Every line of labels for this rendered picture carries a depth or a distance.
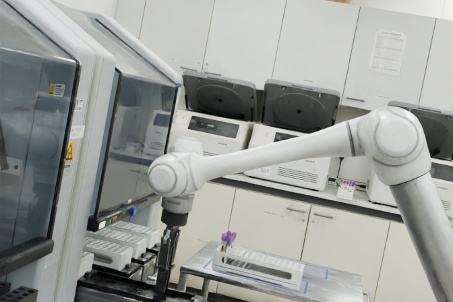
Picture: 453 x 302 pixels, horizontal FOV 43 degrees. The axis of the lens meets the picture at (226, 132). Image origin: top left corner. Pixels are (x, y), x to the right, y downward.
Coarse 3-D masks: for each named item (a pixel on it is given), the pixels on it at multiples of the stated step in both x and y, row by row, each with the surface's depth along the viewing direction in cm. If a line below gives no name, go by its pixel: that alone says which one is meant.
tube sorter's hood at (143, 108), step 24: (96, 24) 205; (120, 48) 195; (120, 72) 155; (144, 72) 186; (120, 96) 158; (144, 96) 179; (168, 96) 204; (120, 120) 162; (144, 120) 183; (168, 120) 210; (120, 144) 166; (144, 144) 188; (168, 144) 215; (120, 168) 170; (144, 168) 193; (120, 192) 174; (144, 192) 199; (96, 216) 157; (120, 216) 174
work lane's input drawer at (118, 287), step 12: (84, 276) 164; (96, 276) 170; (108, 276) 170; (120, 276) 170; (84, 288) 159; (96, 288) 159; (108, 288) 159; (120, 288) 164; (132, 288) 166; (144, 288) 168; (168, 288) 167; (84, 300) 159; (96, 300) 158; (108, 300) 158; (120, 300) 157; (132, 300) 157; (144, 300) 157; (156, 300) 156; (168, 300) 162; (180, 300) 163; (192, 300) 160; (204, 300) 166
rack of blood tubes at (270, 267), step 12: (216, 252) 193; (240, 252) 198; (252, 252) 201; (216, 264) 194; (228, 264) 193; (240, 264) 196; (252, 264) 201; (264, 264) 190; (276, 264) 191; (288, 264) 194; (300, 264) 196; (252, 276) 191; (264, 276) 190; (276, 276) 190; (288, 276) 198; (300, 276) 188
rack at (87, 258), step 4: (84, 252) 170; (84, 256) 166; (88, 256) 167; (92, 256) 169; (84, 260) 163; (88, 260) 166; (92, 260) 170; (80, 264) 161; (84, 264) 164; (88, 264) 167; (80, 268) 161; (84, 268) 164; (88, 268) 168; (80, 272) 162; (84, 272) 165; (80, 276) 163
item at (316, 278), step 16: (192, 256) 204; (208, 256) 208; (272, 256) 225; (192, 272) 189; (208, 272) 188; (224, 272) 192; (304, 272) 210; (320, 272) 214; (336, 272) 219; (208, 288) 233; (256, 288) 185; (272, 288) 185; (288, 288) 188; (304, 288) 191; (320, 288) 195; (336, 288) 198; (352, 288) 202
